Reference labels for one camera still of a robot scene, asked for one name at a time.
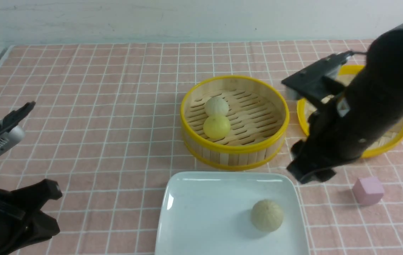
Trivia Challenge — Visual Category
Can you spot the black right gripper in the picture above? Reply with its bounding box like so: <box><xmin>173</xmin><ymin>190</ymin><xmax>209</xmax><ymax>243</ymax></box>
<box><xmin>286</xmin><ymin>93</ymin><xmax>382</xmax><ymax>184</ymax></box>

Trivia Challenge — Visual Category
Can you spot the yellow rimmed bamboo steamer basket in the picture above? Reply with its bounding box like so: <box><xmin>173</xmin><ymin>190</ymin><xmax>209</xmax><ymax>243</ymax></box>
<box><xmin>180</xmin><ymin>75</ymin><xmax>290</xmax><ymax>171</ymax></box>

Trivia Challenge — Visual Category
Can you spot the white steamed bun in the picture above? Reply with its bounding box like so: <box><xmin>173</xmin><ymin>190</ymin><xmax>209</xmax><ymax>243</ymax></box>
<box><xmin>204</xmin><ymin>96</ymin><xmax>229</xmax><ymax>117</ymax></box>

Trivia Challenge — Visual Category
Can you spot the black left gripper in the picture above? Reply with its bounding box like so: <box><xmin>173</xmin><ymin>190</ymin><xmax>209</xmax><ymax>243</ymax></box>
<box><xmin>0</xmin><ymin>179</ymin><xmax>62</xmax><ymax>255</ymax></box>

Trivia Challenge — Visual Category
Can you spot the pink cube block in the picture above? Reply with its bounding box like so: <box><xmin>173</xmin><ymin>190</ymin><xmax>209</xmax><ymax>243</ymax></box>
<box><xmin>352</xmin><ymin>176</ymin><xmax>385</xmax><ymax>206</ymax></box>

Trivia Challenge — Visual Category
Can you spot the beige steamed bun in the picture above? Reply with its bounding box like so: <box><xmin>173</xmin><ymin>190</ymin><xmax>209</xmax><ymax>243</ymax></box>
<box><xmin>250</xmin><ymin>199</ymin><xmax>284</xmax><ymax>233</ymax></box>

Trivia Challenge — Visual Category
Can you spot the white square plate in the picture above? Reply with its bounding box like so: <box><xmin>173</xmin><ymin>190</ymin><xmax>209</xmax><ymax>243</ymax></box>
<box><xmin>155</xmin><ymin>171</ymin><xmax>310</xmax><ymax>255</ymax></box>

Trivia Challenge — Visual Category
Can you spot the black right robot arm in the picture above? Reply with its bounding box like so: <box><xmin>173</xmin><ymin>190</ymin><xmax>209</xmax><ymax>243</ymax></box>
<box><xmin>282</xmin><ymin>24</ymin><xmax>403</xmax><ymax>184</ymax></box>

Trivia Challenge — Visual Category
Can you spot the pink checkered tablecloth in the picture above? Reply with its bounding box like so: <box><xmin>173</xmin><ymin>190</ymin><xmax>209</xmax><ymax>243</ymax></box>
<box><xmin>0</xmin><ymin>39</ymin><xmax>403</xmax><ymax>255</ymax></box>

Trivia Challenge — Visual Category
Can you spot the yellow rimmed woven steamer lid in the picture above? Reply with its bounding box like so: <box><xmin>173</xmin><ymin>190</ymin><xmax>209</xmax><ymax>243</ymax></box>
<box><xmin>297</xmin><ymin>65</ymin><xmax>403</xmax><ymax>158</ymax></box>

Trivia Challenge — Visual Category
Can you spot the yellow steamed bun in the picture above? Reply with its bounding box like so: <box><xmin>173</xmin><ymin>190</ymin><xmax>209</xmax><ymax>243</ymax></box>
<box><xmin>203</xmin><ymin>115</ymin><xmax>231</xmax><ymax>139</ymax></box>

